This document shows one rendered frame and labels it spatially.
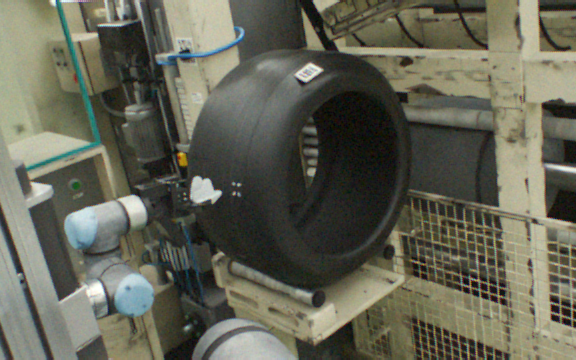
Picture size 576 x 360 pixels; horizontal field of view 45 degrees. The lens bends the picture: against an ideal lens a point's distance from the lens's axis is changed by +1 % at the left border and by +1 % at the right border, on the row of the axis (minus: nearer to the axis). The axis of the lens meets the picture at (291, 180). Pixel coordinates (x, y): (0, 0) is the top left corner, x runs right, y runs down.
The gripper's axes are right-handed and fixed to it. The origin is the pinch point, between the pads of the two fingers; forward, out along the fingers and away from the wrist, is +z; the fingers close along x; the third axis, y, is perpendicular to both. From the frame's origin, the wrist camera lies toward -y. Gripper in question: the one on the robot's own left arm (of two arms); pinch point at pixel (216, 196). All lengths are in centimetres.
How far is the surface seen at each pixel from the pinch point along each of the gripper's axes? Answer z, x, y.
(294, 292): 18.8, -3.0, -30.6
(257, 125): 7.4, -8.2, 16.2
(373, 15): 58, 0, 35
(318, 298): 20.4, -10.1, -30.7
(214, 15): 25, 27, 39
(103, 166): 3, 60, -3
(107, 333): -5, 59, -54
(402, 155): 52, -13, 0
